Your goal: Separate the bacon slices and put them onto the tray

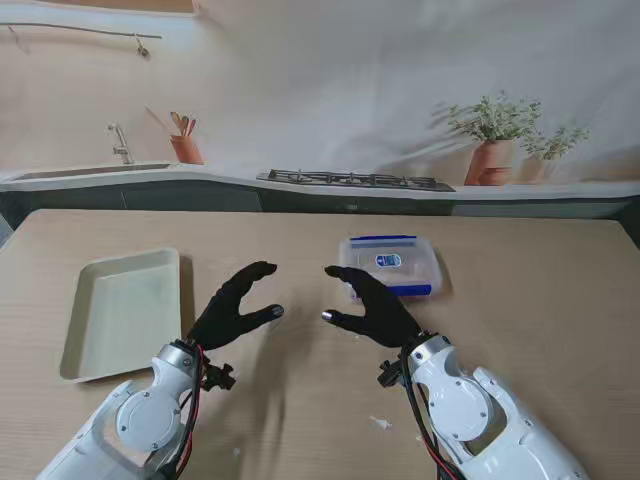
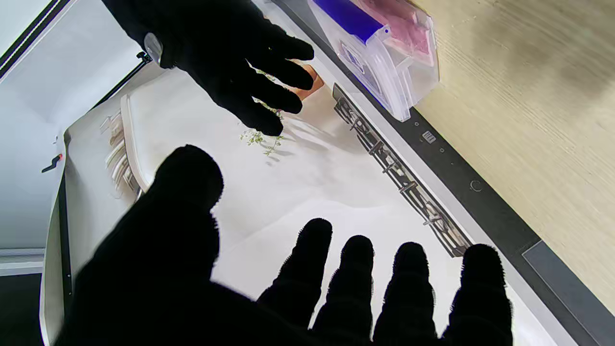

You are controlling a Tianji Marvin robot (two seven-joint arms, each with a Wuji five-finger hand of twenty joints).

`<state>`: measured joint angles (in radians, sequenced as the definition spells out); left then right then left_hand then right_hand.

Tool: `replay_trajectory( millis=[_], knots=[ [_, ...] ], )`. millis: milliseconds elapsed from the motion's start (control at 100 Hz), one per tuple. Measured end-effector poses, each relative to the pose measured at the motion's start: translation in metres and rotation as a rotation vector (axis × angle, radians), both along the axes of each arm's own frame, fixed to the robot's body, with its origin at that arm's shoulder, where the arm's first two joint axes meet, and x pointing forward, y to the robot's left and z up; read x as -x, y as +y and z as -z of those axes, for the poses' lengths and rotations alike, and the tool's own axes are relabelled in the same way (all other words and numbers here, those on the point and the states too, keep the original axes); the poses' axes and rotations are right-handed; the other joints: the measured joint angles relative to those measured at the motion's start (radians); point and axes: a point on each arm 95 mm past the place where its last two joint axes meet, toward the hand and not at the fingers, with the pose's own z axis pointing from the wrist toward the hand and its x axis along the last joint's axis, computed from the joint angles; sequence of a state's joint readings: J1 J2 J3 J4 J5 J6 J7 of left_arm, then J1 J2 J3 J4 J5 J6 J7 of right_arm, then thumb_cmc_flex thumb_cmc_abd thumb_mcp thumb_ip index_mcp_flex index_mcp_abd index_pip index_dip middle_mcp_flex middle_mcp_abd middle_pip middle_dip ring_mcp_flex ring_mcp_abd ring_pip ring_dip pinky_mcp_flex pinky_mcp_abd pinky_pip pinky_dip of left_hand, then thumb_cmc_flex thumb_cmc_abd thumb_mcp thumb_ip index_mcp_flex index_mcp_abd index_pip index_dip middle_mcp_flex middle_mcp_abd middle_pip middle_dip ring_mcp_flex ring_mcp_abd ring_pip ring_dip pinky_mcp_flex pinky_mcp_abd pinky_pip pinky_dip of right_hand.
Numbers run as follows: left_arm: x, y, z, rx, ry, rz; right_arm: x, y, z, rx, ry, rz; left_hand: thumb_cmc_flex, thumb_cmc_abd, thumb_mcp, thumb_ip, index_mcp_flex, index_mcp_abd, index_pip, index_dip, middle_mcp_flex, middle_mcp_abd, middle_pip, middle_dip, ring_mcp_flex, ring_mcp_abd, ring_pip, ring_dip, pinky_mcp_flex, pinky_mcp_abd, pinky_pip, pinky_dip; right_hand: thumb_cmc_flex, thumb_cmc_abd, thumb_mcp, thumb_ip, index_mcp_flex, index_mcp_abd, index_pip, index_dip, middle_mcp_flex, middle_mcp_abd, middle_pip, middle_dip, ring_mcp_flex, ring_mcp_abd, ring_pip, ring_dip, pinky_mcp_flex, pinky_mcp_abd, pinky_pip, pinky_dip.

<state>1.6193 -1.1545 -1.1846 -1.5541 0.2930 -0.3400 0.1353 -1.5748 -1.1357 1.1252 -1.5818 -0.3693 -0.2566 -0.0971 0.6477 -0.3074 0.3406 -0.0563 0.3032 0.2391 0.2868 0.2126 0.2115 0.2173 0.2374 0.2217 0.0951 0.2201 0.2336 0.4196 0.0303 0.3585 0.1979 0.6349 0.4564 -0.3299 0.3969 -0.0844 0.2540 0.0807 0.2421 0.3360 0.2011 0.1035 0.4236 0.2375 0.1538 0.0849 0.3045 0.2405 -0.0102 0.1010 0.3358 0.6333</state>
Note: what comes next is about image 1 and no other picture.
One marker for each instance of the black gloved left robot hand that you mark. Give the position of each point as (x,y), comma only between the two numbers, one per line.
(220,320)

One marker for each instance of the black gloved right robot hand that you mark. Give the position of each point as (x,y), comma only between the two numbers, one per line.
(382,315)

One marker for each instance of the clear container with blue clips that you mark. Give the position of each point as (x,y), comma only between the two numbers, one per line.
(415,290)

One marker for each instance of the clear lid with blue label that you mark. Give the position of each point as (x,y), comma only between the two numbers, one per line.
(395,250)

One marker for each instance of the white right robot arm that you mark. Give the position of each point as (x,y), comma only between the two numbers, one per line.
(480,410)

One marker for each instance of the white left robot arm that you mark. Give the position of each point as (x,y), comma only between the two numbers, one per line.
(135,415)

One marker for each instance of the cream rectangular tray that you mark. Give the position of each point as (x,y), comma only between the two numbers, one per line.
(125,310)

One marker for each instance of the large white paper scrap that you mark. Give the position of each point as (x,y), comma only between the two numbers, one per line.
(381,423)

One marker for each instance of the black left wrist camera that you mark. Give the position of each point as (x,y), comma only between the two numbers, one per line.
(220,377)

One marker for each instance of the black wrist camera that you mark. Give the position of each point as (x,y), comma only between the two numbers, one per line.
(220,377)
(389,375)

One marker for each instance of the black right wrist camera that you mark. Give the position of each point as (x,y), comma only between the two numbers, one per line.
(389,375)

